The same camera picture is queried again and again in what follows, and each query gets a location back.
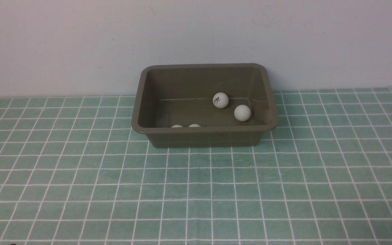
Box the brown plastic storage bin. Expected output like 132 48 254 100
132 63 279 148

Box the green checkered tablecloth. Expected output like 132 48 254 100
0 88 392 245

